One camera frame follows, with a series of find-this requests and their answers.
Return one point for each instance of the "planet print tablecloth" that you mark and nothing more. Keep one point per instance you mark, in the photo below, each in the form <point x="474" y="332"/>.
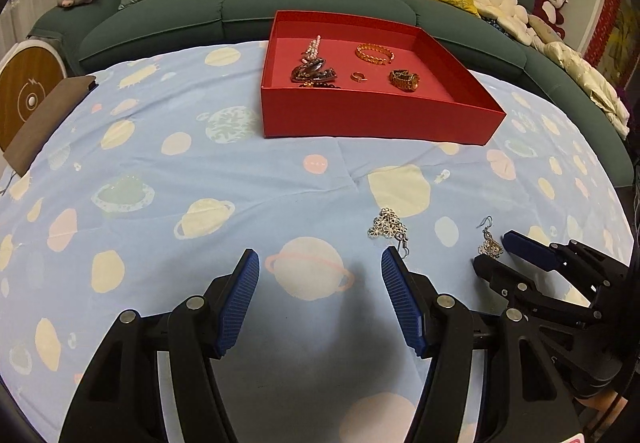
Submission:
<point x="175" y="173"/>

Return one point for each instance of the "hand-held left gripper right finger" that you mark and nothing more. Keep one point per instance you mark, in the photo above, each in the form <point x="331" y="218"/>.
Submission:
<point x="400" y="303"/>

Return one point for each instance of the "white flower cushion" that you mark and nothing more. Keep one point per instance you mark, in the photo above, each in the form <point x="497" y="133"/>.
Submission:
<point x="500" y="8"/>

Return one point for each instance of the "white curtain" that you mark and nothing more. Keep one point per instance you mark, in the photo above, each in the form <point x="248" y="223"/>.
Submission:
<point x="25" y="18"/>

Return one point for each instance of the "silver link watch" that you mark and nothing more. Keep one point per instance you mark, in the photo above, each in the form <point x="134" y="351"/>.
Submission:
<point x="312" y="69"/>

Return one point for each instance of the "gold wrist watch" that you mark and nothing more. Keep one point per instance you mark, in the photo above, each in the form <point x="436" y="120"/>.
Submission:
<point x="404" y="79"/>

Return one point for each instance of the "white device with wooden disc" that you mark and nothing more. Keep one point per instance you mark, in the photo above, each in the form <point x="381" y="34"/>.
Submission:
<point x="27" y="88"/>

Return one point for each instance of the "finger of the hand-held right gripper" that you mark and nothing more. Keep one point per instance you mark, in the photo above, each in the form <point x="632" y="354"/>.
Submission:
<point x="530" y="248"/>
<point x="520" y="290"/>

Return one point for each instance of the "dark green sofa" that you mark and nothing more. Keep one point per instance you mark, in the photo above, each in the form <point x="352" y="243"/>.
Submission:
<point x="250" y="18"/>

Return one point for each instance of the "cream quilted blanket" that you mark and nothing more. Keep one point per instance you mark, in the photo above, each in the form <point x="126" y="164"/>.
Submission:
<point x="585" y="78"/>

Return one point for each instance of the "small beige cushion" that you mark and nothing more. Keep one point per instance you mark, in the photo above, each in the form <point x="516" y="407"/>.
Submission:
<point x="545" y="29"/>

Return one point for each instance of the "red cardboard box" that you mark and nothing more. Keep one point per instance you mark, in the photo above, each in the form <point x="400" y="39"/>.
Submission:
<point x="350" y="118"/>

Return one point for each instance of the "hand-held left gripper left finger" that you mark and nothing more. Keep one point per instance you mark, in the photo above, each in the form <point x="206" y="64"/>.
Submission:
<point x="240" y="303"/>

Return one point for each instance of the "silver flower earring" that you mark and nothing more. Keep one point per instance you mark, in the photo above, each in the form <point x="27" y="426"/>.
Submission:
<point x="387" y="227"/>
<point x="491" y="245"/>

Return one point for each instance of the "gold hoop earring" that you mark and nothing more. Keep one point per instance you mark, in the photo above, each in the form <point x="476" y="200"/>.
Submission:
<point x="357" y="77"/>

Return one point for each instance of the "brown notebook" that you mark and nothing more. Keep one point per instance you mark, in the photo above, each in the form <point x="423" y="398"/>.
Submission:
<point x="45" y="123"/>

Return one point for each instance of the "red wall hanging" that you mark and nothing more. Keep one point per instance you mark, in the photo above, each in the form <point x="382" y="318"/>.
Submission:
<point x="617" y="18"/>

